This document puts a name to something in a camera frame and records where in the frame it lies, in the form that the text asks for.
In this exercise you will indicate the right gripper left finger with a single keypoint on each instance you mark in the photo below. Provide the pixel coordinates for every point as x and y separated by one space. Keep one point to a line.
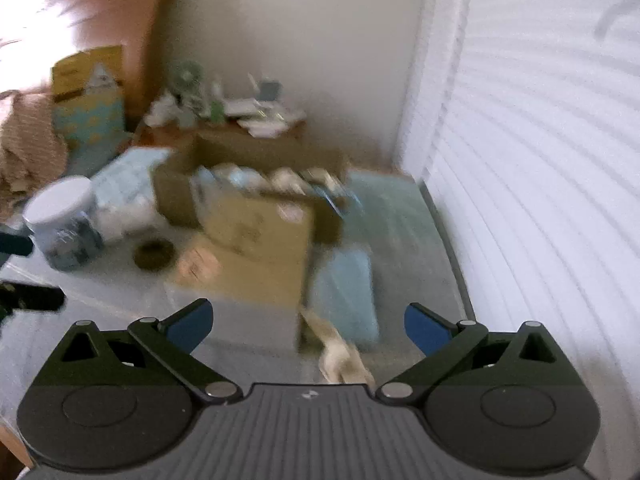
189 326

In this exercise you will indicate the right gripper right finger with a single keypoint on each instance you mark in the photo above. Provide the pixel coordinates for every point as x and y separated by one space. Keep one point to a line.
428 331

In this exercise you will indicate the yellow snack bag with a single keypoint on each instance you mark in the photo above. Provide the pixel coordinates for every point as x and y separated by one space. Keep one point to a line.
88 98

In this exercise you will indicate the brown dotted cloth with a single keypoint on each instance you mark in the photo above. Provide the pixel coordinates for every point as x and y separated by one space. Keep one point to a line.
32 154

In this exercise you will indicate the white wifi router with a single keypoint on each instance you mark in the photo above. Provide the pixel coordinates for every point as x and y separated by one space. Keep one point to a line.
251 108

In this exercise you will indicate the wooden nightstand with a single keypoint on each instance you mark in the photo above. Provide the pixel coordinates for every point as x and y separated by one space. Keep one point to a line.
171 136

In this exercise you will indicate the blue mask pack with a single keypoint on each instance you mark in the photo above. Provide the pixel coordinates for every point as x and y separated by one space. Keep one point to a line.
340 291

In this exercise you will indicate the white remote control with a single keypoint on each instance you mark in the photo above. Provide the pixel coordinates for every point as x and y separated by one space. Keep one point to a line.
266 128

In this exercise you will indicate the white power strip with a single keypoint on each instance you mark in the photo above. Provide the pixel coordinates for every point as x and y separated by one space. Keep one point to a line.
163 111

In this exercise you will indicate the white louvered shutter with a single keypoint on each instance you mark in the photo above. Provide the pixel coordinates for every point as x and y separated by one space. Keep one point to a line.
522 121

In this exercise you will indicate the wooden bed headboard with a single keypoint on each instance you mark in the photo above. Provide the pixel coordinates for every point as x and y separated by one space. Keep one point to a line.
134 25

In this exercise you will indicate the gold tissue pack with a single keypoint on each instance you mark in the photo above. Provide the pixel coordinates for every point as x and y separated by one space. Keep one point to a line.
250 250

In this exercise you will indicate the white lidded plastic jar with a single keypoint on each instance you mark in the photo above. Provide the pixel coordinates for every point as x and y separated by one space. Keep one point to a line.
62 220

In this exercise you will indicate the green desk fan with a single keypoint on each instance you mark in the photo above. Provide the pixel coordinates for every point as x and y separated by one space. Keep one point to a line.
185 82

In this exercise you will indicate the brown cardboard box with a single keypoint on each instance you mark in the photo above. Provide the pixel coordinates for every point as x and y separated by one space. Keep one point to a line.
188 178

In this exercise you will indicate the brown fuzzy scrunchie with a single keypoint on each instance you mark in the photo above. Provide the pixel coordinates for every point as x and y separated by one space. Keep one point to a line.
154 255

